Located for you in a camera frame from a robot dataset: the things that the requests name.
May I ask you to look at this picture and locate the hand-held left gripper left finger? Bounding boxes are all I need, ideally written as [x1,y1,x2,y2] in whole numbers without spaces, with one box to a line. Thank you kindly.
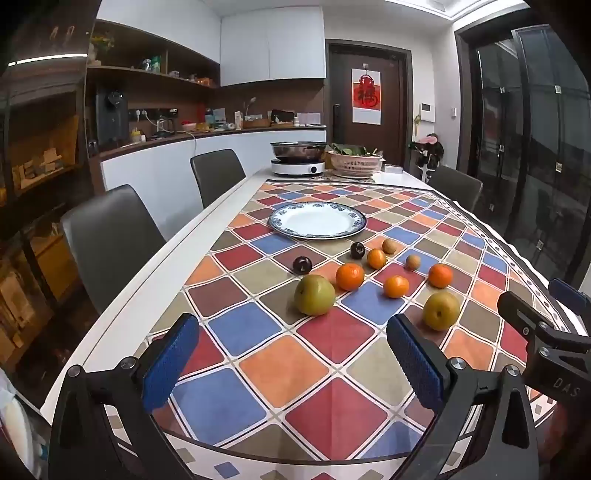
[48,313,200,480]

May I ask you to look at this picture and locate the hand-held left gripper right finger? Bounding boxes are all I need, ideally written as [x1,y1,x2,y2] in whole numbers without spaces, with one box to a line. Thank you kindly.
[387,314,542,480]

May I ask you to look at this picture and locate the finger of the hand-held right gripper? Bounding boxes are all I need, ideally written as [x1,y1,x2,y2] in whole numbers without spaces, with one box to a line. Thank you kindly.
[549,278,591,324]
[498,291,591,354]

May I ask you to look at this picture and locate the yellow pear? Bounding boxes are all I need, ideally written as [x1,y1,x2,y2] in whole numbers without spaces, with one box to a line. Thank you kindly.
[424,292,461,332]

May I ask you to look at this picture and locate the medium orange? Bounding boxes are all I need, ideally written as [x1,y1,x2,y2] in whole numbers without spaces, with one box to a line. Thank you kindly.
[383,275,411,299]
[428,263,454,289]

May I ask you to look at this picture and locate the large orange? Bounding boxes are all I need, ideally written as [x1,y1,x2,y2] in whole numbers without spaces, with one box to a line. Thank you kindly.
[335,263,365,291]

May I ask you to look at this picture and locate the large green pear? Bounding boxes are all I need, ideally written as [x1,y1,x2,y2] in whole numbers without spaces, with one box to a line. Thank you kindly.
[294,274,336,316]

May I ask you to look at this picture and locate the blue rimmed white plate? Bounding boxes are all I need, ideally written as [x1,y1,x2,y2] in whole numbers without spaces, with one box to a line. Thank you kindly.
[268,202,368,241]

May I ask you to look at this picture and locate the colourful checkered tablecloth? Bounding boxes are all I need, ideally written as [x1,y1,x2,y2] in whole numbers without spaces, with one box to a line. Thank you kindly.
[99,179,585,480]

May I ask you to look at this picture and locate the grey dining chair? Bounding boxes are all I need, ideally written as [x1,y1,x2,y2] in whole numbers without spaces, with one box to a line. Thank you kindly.
[427,165,483,213]
[61,185,167,315]
[190,149,247,209]

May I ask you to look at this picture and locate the white cloth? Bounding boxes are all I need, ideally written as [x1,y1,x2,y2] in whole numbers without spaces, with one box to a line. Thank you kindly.
[0,369,38,468]

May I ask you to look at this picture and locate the dark glass sliding doors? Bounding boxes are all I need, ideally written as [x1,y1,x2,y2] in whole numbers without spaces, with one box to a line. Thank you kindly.
[455,18,591,287]

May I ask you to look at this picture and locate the child scooter with plush toy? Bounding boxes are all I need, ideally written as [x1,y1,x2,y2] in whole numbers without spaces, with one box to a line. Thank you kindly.
[409,133,444,180]

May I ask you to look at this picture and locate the white kitchen counter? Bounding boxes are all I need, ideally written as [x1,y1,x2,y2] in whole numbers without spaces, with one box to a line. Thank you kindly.
[90,126,328,217]

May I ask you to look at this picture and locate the pink plastic basket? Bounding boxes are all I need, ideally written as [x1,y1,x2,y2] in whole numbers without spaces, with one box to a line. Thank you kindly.
[327,150,385,178]

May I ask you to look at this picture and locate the green leafy vegetables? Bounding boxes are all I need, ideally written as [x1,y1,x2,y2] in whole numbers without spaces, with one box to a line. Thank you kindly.
[329,143,382,158]

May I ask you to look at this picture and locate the white induction cooker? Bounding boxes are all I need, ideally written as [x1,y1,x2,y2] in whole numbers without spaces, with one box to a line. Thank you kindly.
[270,159,326,177]

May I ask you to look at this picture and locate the steel cooking pot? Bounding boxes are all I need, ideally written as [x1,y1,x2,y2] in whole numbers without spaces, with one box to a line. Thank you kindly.
[270,141,328,163]

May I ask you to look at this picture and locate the glass fronted display cabinet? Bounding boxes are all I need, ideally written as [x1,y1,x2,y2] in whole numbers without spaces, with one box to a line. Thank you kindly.
[0,0,95,370]

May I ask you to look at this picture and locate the dark brown door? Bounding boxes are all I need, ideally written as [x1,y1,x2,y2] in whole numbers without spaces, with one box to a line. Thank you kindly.
[325,39,413,167]

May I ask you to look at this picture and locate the black water dispenser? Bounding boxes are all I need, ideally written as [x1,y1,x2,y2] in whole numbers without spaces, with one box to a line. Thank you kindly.
[96,88,129,146]

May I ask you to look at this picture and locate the white upper cabinets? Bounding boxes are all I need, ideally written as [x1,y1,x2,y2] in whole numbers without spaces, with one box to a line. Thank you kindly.
[97,0,326,88]

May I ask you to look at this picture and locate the red and white wall poster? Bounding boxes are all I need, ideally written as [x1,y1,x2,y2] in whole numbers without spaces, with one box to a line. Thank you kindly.
[352,65,383,124]

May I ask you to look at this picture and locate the wooden wall shelf unit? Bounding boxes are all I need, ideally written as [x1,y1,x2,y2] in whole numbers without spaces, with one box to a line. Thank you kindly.
[87,21,221,95]

